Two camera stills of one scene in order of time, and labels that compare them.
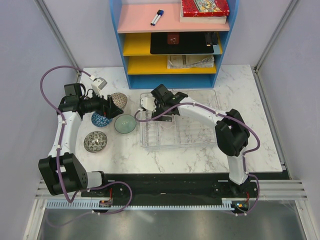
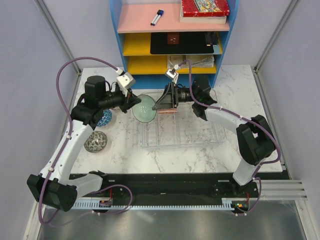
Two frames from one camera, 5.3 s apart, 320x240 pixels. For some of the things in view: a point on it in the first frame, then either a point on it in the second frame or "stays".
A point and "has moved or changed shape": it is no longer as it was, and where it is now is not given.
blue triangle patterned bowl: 100,121 stays
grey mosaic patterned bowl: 95,141 stays
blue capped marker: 160,13 stays
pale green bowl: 125,123 has moved or changed shape
